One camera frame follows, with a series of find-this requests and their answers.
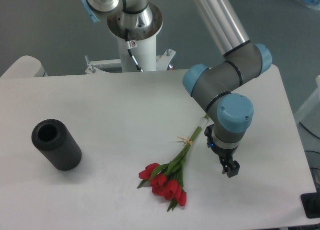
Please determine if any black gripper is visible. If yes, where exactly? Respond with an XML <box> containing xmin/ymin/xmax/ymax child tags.
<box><xmin>204</xmin><ymin>124</ymin><xmax>240</xmax><ymax>178</ymax></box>

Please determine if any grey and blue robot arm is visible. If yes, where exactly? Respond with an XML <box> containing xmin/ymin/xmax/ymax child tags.
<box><xmin>81</xmin><ymin>0</ymin><xmax>272</xmax><ymax>177</ymax></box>

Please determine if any red tulip bouquet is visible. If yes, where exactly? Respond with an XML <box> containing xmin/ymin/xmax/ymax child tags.
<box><xmin>137</xmin><ymin>115</ymin><xmax>210</xmax><ymax>211</ymax></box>

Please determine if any black device at table edge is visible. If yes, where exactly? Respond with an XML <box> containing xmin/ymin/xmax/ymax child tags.
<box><xmin>300</xmin><ymin>193</ymin><xmax>320</xmax><ymax>219</ymax></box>

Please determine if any black ribbed cylindrical vase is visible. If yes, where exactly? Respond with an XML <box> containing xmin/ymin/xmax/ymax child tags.
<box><xmin>31</xmin><ymin>119</ymin><xmax>82</xmax><ymax>171</ymax></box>

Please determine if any white rounded chair back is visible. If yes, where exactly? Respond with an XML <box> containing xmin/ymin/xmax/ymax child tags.
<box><xmin>0</xmin><ymin>55</ymin><xmax>48</xmax><ymax>79</ymax></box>

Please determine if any white metal base frame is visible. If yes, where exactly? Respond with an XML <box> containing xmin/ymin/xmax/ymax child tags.
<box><xmin>84</xmin><ymin>48</ymin><xmax>177</xmax><ymax>75</ymax></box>

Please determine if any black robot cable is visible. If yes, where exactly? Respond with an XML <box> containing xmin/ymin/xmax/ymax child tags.
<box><xmin>119</xmin><ymin>0</ymin><xmax>149</xmax><ymax>72</ymax></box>

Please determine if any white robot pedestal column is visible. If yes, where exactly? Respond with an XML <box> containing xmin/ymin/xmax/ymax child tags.
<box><xmin>107</xmin><ymin>2</ymin><xmax>163</xmax><ymax>71</ymax></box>

